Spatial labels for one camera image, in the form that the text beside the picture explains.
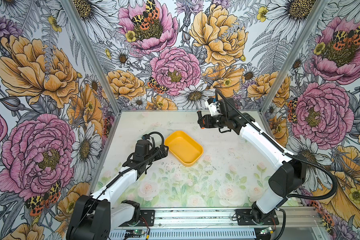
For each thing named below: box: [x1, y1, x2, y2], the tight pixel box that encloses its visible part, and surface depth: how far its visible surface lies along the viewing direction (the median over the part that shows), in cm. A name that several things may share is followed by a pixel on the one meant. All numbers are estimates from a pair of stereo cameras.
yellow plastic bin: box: [164, 130, 204, 167], surface depth 101 cm
